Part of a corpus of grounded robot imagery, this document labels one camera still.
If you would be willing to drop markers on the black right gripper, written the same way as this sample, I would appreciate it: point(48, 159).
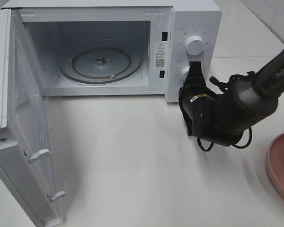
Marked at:
point(196, 103)

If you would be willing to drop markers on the pink round plate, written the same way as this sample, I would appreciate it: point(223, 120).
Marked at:
point(275, 164)

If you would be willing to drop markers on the white microwave door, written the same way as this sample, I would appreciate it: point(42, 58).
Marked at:
point(26, 162)

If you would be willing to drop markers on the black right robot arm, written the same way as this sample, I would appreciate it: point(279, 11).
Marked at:
point(226, 118)

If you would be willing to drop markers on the lower white timer knob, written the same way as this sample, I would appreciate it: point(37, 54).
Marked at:
point(184, 73)

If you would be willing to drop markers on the upper white power knob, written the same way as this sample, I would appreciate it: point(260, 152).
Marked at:
point(194, 44)

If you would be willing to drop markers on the white warning label sticker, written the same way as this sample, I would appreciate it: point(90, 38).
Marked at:
point(160, 51)

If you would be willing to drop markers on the glass turntable plate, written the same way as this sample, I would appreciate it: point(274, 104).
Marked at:
point(101, 65)

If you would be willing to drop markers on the white microwave oven body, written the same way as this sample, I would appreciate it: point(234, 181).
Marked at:
point(60, 26)

